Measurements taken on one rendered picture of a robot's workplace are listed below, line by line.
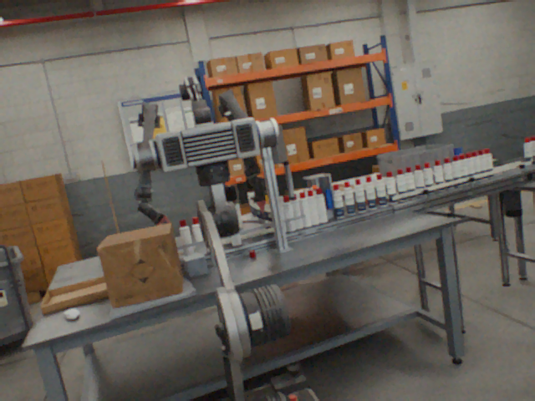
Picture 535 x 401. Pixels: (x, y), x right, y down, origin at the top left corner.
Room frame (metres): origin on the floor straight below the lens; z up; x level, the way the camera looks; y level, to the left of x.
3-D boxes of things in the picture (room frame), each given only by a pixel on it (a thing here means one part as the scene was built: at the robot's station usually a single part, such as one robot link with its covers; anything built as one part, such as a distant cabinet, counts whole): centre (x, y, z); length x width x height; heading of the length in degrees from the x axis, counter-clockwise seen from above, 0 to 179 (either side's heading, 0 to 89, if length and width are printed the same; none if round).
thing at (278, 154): (2.33, -0.11, 1.38); 0.17 x 0.10 x 0.19; 163
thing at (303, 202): (2.46, -0.24, 0.98); 0.05 x 0.05 x 0.20
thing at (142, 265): (1.90, 0.56, 0.99); 0.30 x 0.24 x 0.27; 98
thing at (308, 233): (2.38, 0.02, 0.85); 1.65 x 0.11 x 0.05; 108
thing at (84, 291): (2.07, 0.96, 0.85); 0.30 x 0.26 x 0.04; 108
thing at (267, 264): (2.52, 0.20, 0.82); 2.10 x 1.31 x 0.02; 108
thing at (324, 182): (2.60, -0.36, 1.01); 0.14 x 0.13 x 0.26; 108
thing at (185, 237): (2.25, 0.42, 0.98); 0.05 x 0.05 x 0.20
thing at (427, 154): (4.22, -1.55, 0.91); 0.60 x 0.40 x 0.22; 106
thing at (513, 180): (2.81, -1.32, 0.47); 1.17 x 0.38 x 0.94; 108
